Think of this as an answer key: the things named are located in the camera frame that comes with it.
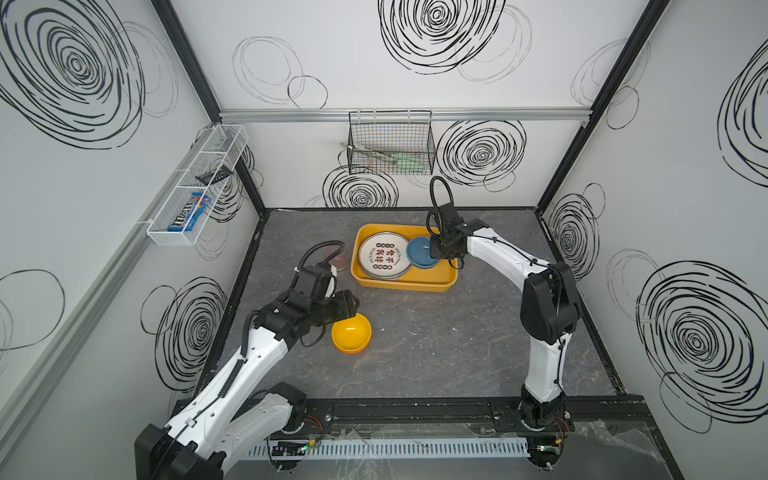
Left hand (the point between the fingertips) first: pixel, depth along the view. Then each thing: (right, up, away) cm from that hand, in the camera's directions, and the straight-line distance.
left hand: (355, 304), depth 77 cm
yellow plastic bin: (+26, +4, +17) cm, 31 cm away
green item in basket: (+16, +39, +10) cm, 43 cm away
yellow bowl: (-2, -10, +6) cm, 12 cm away
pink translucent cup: (-8, +10, +22) cm, 25 cm away
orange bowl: (-2, -14, +4) cm, 15 cm away
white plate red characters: (+7, +11, +26) cm, 29 cm away
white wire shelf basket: (-43, +46, +17) cm, 65 cm away
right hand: (+23, +13, +18) cm, 32 cm away
